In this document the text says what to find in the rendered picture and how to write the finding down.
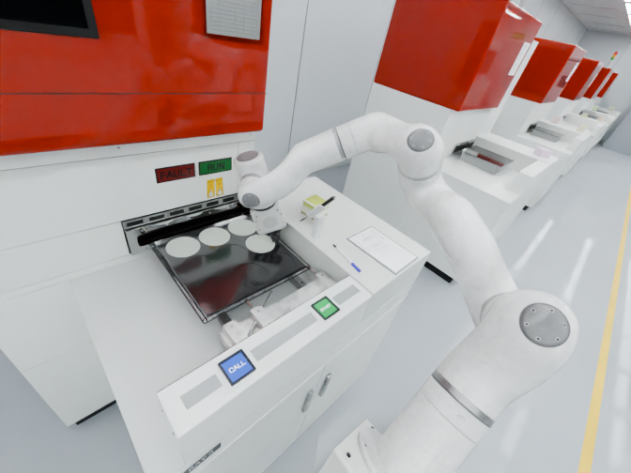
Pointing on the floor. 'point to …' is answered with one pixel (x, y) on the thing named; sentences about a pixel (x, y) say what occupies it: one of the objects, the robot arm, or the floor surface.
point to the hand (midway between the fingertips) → (275, 237)
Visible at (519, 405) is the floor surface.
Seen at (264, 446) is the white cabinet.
